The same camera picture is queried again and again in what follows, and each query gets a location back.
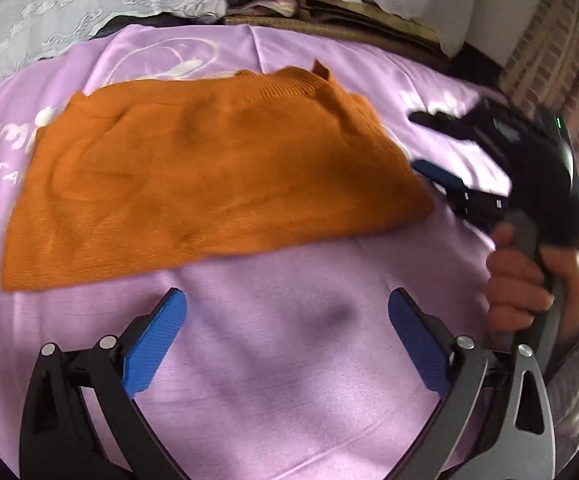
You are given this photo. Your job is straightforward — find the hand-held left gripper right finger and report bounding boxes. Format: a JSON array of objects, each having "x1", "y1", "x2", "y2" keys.
[{"x1": 388, "y1": 287, "x2": 555, "y2": 480}]

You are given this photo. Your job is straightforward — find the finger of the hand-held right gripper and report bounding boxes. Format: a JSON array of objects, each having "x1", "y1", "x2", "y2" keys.
[
  {"x1": 412, "y1": 159, "x2": 511, "y2": 218},
  {"x1": 408, "y1": 110, "x2": 475, "y2": 137}
]

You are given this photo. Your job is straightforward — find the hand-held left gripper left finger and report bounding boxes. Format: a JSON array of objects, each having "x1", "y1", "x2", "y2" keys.
[{"x1": 19, "y1": 287, "x2": 188, "y2": 480}]

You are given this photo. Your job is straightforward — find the orange knit cardigan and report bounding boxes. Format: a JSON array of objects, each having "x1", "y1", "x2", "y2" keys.
[{"x1": 0, "y1": 60, "x2": 436, "y2": 292}]

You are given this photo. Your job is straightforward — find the person's right hand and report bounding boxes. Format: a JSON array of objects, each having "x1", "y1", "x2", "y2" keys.
[{"x1": 484, "y1": 222, "x2": 579, "y2": 348}]

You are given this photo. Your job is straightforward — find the brick patterned curtain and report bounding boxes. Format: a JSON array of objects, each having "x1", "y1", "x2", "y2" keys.
[{"x1": 499, "y1": 0, "x2": 579, "y2": 161}]

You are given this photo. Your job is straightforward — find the purple printed bed sheet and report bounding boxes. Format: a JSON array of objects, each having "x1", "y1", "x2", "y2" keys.
[{"x1": 0, "y1": 22, "x2": 570, "y2": 480}]

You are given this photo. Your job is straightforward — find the white lace cover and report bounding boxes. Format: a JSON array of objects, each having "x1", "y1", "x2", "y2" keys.
[{"x1": 0, "y1": 0, "x2": 465, "y2": 106}]

